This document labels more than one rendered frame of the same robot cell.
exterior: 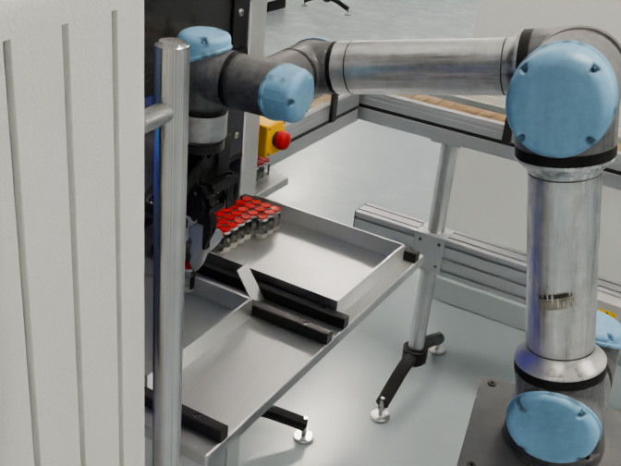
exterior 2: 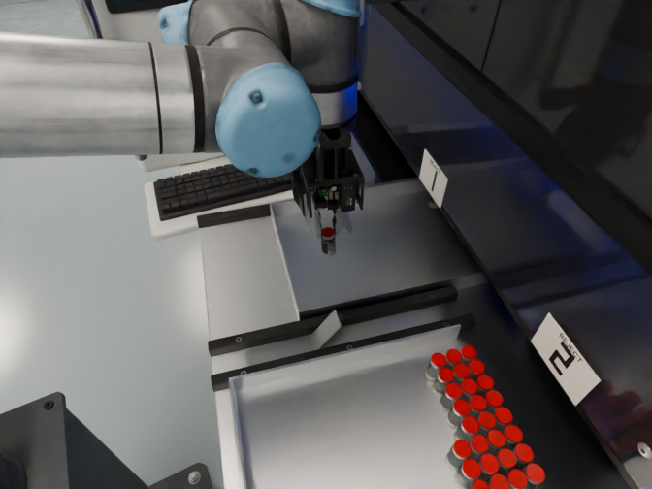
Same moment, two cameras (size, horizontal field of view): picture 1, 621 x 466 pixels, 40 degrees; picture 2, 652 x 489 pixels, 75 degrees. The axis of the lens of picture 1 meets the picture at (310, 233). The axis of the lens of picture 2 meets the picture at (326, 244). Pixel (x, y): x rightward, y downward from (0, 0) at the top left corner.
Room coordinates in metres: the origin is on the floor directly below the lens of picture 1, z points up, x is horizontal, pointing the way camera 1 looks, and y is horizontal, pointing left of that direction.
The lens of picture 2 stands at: (1.49, -0.14, 1.45)
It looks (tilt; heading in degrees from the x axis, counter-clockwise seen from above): 46 degrees down; 137
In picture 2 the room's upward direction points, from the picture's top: straight up
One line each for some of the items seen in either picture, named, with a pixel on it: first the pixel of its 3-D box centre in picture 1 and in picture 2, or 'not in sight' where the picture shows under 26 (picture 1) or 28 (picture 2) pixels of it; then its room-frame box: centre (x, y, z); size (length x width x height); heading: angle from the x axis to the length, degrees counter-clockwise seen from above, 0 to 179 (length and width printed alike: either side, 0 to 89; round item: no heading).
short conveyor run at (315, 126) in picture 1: (275, 118); not in sight; (2.05, 0.11, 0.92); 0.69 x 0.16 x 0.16; 152
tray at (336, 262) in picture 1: (290, 250); (379, 447); (1.40, 0.03, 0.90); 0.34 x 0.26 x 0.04; 62
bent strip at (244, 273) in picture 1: (275, 295); (291, 340); (1.21, 0.05, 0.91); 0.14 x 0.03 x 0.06; 62
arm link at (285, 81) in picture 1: (273, 85); (228, 48); (1.13, 0.07, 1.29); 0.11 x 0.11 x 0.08; 68
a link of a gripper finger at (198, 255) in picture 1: (208, 241); (314, 222); (1.15, 0.15, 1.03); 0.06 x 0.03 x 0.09; 149
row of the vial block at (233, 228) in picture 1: (242, 228); (462, 422); (1.45, 0.13, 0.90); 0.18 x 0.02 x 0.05; 152
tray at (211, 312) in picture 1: (117, 306); (374, 240); (1.15, 0.29, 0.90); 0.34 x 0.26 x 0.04; 62
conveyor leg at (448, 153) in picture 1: (431, 257); not in sight; (2.27, -0.37, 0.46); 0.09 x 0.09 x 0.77; 62
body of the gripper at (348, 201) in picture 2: (201, 174); (328, 160); (1.16, 0.17, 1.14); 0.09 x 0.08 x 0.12; 149
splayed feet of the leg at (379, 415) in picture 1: (412, 364); not in sight; (2.27, -0.37, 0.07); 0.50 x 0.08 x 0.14; 152
